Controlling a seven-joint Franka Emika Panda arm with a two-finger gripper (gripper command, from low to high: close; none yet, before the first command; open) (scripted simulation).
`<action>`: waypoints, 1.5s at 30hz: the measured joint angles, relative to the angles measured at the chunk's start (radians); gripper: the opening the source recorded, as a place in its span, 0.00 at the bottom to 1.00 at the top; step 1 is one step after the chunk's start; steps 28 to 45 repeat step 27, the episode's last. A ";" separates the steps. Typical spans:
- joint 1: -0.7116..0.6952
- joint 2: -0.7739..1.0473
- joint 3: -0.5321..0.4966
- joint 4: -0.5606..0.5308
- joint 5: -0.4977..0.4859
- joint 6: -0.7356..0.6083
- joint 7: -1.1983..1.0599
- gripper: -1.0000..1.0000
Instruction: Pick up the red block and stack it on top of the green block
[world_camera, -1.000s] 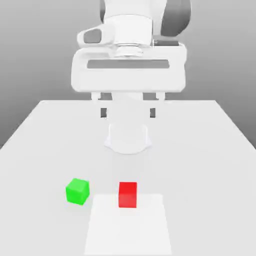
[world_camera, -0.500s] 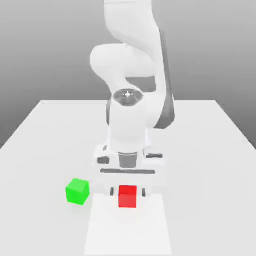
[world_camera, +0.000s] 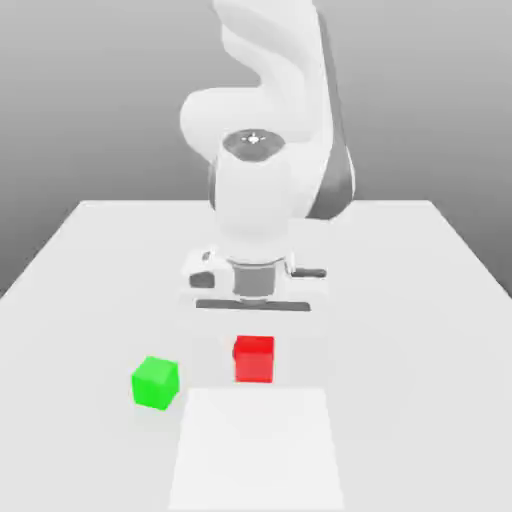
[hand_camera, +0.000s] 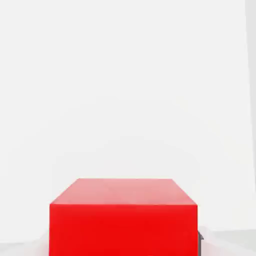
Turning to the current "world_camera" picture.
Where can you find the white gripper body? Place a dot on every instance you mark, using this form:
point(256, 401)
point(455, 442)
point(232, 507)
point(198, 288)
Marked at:
point(252, 306)

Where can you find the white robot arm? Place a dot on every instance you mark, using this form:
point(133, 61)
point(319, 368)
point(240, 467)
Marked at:
point(256, 192)

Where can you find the small red cube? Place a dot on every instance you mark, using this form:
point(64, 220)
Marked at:
point(254, 360)

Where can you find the small green cube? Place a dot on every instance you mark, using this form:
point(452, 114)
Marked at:
point(155, 383)

